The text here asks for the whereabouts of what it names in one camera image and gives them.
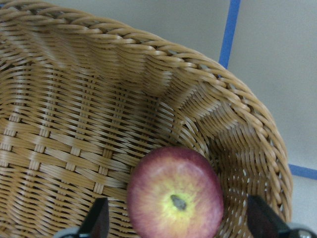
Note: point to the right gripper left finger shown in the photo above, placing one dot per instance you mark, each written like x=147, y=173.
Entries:
x=96, y=223

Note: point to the brown wicker basket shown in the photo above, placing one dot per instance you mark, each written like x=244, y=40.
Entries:
x=84, y=98

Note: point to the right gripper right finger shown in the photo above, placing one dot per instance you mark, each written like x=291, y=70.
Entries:
x=262, y=221

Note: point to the red yellow apple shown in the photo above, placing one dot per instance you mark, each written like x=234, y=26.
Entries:
x=174, y=193

